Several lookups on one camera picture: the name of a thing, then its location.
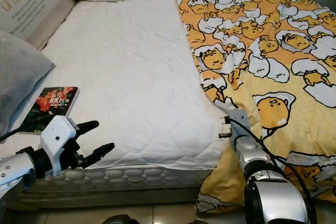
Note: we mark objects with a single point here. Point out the dark red cover book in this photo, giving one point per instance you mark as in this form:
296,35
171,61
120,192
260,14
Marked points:
55,103

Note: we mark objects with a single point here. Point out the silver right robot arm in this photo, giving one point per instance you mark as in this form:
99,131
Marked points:
273,198

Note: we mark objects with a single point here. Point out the yellow cartoon print blanket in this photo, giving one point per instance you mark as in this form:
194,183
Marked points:
257,40

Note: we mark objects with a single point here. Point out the white quilted mattress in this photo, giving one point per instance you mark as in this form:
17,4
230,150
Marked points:
126,77

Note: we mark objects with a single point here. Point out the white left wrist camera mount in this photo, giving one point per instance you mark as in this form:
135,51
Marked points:
58,137

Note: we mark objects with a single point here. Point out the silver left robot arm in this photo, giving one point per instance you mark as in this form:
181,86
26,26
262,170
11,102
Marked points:
16,182

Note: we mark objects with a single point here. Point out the black robot foot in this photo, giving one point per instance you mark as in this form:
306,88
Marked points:
116,220

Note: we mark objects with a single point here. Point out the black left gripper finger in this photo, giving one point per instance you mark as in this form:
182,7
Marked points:
100,153
87,126

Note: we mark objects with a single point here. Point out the grey pillow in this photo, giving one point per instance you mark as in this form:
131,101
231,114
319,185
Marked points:
23,77

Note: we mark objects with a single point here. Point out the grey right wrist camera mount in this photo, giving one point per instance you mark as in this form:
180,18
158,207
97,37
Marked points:
239,124

